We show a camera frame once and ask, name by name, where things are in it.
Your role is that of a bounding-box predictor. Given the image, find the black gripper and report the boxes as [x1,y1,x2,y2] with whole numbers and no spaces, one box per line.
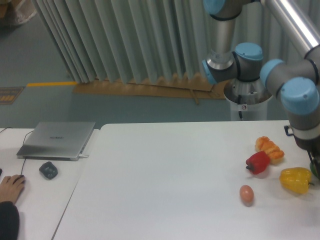
[284,125,320,179]

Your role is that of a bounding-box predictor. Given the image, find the yellow bell pepper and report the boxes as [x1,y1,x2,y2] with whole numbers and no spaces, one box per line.
[279,167,313,194]

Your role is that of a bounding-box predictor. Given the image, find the black computer mouse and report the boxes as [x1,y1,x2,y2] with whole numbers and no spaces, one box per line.
[15,175,26,191]

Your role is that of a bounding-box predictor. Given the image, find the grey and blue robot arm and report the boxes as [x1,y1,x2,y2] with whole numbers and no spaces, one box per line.
[202,0,320,171]

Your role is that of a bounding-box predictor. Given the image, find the green bell pepper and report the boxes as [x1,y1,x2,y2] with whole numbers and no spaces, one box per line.
[309,163,317,176]

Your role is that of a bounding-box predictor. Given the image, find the red bell pepper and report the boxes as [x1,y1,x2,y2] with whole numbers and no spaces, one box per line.
[245,151,271,175]

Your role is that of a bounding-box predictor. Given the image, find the person's bare hand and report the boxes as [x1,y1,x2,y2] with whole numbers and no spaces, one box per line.
[0,174,24,205]

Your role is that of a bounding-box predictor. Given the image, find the orange bread loaf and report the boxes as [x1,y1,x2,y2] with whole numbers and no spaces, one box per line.
[255,136,285,165]

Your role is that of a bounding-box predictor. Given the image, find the brown egg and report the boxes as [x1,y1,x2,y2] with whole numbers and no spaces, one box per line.
[239,185,254,203]

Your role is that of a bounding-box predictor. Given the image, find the brown cardboard sheet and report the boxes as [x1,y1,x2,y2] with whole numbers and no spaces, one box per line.
[72,80,227,105]

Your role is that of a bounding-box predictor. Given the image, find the white laptop plug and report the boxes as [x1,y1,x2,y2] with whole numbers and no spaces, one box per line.
[78,153,89,159]

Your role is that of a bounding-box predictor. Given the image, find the grey pleated curtain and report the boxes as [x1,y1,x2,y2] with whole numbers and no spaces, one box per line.
[31,0,320,84]

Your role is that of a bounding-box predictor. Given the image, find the silver laptop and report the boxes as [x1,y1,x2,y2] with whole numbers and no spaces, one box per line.
[16,121,96,161]

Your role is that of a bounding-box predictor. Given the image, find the black small case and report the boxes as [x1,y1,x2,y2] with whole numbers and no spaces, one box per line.
[39,161,58,180]

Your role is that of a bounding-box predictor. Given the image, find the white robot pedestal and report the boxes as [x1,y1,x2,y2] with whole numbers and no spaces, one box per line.
[223,78,272,121]

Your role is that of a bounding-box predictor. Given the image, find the black mouse cable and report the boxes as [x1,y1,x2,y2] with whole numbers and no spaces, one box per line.
[0,127,35,176]

